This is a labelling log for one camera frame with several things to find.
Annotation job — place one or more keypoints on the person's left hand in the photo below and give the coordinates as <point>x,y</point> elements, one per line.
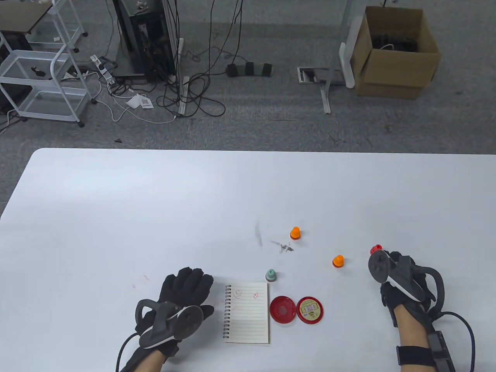
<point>186,285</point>

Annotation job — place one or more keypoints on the person's right hand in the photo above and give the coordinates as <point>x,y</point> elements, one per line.
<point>395,300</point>

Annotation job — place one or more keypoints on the red reward stamp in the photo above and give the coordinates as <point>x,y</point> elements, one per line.
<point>376,248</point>

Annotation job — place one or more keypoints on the spiral lined notebook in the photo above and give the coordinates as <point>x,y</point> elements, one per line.
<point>248,314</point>

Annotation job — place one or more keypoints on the orange reward stamp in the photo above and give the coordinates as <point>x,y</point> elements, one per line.
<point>295,232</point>
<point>338,261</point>

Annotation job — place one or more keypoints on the green reward stamp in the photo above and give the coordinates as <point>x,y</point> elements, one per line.
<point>271,275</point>

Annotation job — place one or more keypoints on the red yellow-labelled ink pad lid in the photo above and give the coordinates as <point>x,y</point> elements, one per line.
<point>310,310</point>

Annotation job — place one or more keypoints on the red round ink pad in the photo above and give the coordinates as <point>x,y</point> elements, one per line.
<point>283,309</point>

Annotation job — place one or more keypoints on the person's left forearm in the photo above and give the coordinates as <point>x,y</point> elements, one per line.
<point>149,362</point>

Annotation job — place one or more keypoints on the person's right forearm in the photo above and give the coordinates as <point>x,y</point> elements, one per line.
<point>410,329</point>

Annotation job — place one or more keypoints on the black grey handheld controller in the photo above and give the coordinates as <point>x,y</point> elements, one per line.
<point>188,319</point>
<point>378,267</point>

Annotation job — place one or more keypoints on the white paper tag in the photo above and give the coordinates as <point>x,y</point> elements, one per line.
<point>139,102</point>

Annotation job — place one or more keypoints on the grey metal table leg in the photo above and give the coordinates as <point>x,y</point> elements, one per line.
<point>326,99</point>

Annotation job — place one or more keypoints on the brown cardboard box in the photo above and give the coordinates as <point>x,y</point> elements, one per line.
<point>391,69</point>

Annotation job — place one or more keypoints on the white power strip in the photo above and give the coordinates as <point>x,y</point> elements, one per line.
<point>102,69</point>

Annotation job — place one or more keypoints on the metal floor outlet box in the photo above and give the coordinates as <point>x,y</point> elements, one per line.
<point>310,74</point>

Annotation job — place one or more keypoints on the white plastic bar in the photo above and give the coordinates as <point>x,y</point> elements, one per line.
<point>346,64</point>

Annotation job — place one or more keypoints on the black computer cabinet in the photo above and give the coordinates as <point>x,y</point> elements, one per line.
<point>143,38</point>

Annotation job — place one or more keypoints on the brown wooden side table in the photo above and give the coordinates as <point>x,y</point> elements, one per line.
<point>23,15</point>

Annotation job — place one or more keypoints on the aluminium floor rail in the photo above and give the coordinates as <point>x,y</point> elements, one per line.
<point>183,97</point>

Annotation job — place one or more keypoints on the black foot pedal switch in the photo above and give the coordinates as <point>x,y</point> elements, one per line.
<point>250,69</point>

